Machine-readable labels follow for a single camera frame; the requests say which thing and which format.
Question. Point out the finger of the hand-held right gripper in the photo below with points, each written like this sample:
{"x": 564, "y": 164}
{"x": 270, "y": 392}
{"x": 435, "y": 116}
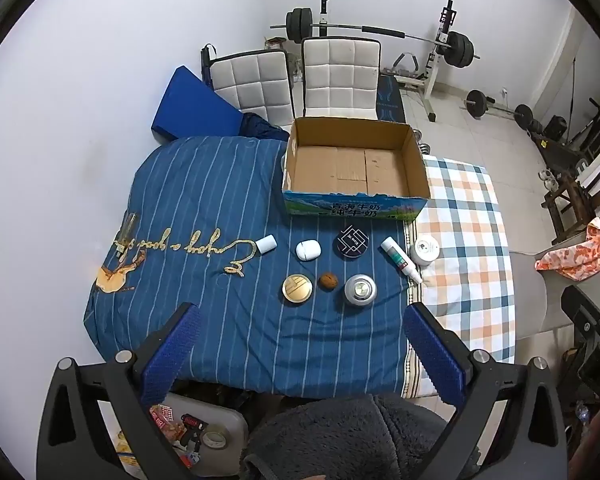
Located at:
{"x": 587, "y": 310}

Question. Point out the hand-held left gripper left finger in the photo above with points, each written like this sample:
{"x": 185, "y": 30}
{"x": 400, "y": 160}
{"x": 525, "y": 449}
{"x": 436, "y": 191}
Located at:
{"x": 172, "y": 355}

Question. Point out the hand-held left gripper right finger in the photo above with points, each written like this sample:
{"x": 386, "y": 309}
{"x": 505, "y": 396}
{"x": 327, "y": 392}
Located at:
{"x": 432, "y": 355}

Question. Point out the white green tube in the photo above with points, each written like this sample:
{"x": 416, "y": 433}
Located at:
{"x": 399, "y": 259}

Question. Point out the brown walnut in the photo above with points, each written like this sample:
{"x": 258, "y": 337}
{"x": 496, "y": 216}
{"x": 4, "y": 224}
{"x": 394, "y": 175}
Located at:
{"x": 328, "y": 281}

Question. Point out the black round compact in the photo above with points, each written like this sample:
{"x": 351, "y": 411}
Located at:
{"x": 352, "y": 242}

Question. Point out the gold round compact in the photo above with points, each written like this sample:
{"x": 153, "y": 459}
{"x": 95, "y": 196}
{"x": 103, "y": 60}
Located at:
{"x": 298, "y": 288}

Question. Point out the white oval case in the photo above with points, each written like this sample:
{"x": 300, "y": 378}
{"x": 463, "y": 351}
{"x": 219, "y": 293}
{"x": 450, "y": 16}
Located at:
{"x": 308, "y": 250}

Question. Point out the cardboard box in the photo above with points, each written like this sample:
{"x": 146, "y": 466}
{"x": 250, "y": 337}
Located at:
{"x": 350, "y": 165}

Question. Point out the orange patterned cloth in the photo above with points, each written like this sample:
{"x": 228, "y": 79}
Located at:
{"x": 575, "y": 255}

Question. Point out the grey chair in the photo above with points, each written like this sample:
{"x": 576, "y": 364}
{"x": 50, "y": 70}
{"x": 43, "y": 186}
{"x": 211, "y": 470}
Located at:
{"x": 530, "y": 290}

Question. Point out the red snack packet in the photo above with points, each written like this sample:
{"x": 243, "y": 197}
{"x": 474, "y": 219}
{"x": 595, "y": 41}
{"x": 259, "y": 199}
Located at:
{"x": 164, "y": 417}

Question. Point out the black red small tool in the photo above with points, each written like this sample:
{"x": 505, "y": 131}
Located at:
{"x": 191, "y": 425}

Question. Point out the grey plastic stool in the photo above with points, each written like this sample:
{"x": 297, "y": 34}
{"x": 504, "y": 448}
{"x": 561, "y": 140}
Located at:
{"x": 225, "y": 417}

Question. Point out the tape roll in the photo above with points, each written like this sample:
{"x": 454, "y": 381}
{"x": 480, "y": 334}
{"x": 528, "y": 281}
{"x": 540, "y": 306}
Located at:
{"x": 213, "y": 440}

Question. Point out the white round jar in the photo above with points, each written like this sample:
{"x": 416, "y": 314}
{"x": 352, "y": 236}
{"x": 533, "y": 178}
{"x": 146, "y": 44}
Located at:
{"x": 426, "y": 250}

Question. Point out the dark wooden chair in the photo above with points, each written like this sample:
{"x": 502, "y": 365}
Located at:
{"x": 567, "y": 205}

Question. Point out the plaid bed sheet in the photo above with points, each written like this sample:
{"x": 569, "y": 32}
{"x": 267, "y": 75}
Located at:
{"x": 465, "y": 240}

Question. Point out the grey fleece clothing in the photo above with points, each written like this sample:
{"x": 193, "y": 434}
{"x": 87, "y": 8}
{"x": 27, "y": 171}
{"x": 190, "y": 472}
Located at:
{"x": 340, "y": 435}

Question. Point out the small white rounded case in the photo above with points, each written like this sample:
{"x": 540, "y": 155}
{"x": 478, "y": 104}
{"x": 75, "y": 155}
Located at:
{"x": 265, "y": 244}

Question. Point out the blue striped blanket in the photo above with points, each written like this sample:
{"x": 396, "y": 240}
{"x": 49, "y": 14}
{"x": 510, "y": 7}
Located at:
{"x": 205, "y": 210}

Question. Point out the black kettlebell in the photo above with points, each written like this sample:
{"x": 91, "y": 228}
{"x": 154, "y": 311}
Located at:
{"x": 556, "y": 127}

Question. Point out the short barbell with black plates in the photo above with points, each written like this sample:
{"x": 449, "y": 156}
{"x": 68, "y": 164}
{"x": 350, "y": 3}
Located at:
{"x": 476, "y": 103}

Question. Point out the dark blue cloth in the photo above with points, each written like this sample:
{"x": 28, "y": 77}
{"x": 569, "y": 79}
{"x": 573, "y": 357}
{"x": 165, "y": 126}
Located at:
{"x": 262, "y": 127}

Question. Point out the blue foam mat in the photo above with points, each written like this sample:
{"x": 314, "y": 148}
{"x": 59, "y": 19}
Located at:
{"x": 190, "y": 105}

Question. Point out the black blue bench pad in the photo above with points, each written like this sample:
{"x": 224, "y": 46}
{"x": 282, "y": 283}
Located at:
{"x": 390, "y": 97}

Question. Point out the white quilted chair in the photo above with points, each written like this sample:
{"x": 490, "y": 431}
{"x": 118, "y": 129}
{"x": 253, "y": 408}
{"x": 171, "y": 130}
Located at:
{"x": 340, "y": 77}
{"x": 252, "y": 85}

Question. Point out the black folded stand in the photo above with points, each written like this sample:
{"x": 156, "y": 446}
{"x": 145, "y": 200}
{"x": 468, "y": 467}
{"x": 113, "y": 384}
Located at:
{"x": 207, "y": 65}

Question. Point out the long barbell with black plates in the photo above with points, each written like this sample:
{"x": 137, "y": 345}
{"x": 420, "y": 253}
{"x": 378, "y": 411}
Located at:
{"x": 298, "y": 25}

